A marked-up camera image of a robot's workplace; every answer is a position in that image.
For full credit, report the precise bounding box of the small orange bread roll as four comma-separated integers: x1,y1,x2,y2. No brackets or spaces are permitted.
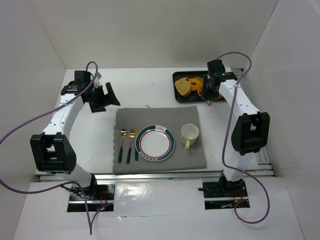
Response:
197,87,203,97

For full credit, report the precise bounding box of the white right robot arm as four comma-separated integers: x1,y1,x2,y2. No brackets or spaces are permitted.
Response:
201,72,270,197

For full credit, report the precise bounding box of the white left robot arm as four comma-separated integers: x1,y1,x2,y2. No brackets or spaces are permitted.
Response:
30,80,120,196

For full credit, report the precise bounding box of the brown crust bread slice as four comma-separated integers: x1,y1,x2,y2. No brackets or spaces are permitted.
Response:
218,94,225,101

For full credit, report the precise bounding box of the seeded bread slice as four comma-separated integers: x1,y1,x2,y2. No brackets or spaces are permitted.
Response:
174,77,192,97

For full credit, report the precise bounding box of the orange glazed donut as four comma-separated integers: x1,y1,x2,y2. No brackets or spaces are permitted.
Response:
187,77,204,91

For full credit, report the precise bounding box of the black food tray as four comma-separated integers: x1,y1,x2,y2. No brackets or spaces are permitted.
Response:
172,70,230,104

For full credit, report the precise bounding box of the grey cloth placemat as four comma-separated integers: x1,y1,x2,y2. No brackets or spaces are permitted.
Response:
112,106,207,174

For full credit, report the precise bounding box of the pale green mug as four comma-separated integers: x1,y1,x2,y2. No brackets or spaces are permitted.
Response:
180,123,199,149

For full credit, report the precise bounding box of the white plate green red rim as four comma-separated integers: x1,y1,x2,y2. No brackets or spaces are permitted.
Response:
136,125,176,163

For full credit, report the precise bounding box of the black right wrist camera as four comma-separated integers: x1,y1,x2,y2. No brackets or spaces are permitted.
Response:
207,59,226,77

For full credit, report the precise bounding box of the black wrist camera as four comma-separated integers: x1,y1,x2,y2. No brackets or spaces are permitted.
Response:
74,70,92,87
207,59,226,77

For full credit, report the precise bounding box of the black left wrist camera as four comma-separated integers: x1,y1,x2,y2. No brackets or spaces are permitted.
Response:
74,70,92,87

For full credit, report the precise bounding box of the gold spoon green handle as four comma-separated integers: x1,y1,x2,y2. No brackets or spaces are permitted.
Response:
117,129,128,163

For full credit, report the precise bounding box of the gold fork green handle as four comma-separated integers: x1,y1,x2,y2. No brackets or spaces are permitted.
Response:
126,128,136,164

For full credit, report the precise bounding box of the gold knife green handle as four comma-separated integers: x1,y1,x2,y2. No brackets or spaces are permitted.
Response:
134,127,139,161

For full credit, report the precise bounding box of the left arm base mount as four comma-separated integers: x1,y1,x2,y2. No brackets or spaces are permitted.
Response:
64,183,115,213

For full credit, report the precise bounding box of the aluminium rail front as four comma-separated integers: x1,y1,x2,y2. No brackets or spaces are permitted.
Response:
39,168,275,182

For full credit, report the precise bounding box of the aluminium rail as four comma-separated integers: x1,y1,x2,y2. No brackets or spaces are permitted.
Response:
231,68,273,170
39,168,275,182

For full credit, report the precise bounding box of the aluminium rail right side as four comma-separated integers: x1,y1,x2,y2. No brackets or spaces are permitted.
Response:
231,68,273,170

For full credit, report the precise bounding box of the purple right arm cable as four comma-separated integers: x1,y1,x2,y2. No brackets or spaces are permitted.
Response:
216,51,271,224

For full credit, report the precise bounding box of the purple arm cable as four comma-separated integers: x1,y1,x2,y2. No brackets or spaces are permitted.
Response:
216,51,271,224
0,61,100,236

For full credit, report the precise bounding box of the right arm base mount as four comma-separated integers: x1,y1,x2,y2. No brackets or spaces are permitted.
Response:
198,181,250,210

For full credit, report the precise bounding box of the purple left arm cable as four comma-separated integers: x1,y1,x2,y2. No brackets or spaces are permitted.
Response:
0,61,100,236

